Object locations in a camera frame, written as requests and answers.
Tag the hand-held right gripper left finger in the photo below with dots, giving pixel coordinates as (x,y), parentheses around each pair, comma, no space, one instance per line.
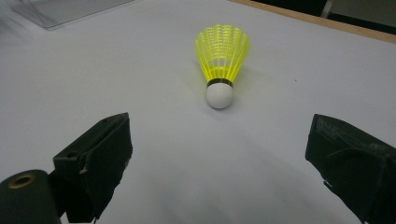
(96,161)

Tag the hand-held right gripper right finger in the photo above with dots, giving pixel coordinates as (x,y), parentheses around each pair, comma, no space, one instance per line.
(351,161)

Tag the yellow plastic shuttlecock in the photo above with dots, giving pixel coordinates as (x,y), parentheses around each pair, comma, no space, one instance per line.
(221,62)

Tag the clear plastic box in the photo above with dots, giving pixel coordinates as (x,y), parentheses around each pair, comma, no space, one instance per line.
(59,11)

